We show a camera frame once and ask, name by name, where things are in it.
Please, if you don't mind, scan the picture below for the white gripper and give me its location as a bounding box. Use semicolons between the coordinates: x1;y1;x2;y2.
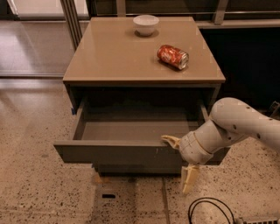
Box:
161;131;213;194

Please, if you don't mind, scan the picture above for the grey top drawer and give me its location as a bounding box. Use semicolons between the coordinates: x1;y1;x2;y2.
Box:
52;100;231;167

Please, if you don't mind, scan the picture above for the grey drawer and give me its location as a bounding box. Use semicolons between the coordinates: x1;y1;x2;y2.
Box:
94;164;181;175
52;100;231;167

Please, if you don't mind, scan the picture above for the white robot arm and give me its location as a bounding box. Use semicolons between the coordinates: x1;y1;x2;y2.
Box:
161;97;280;194

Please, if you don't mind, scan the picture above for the grey bottom drawer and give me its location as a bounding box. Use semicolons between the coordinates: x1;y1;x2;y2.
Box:
94;164;181;175

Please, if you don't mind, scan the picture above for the grey drawer cabinet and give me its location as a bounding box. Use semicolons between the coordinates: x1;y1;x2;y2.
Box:
62;16;227;178

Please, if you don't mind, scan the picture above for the small black floor object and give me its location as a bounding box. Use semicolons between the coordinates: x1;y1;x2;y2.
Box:
102;193;116;199

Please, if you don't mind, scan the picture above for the grey power strip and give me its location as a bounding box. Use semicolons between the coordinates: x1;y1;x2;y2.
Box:
235;216;280;224

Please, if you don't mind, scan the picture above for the red soda can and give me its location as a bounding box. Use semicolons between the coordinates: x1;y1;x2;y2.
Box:
157;45;189;70

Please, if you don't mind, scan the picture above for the white ceramic bowl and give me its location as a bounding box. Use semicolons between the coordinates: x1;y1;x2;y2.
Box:
133;15;159;36

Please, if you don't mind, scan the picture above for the black floor cable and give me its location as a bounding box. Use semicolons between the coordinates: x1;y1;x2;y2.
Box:
187;197;235;224

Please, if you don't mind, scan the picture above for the metal window frame rail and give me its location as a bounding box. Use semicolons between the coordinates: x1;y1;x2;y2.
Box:
58;0;280;46

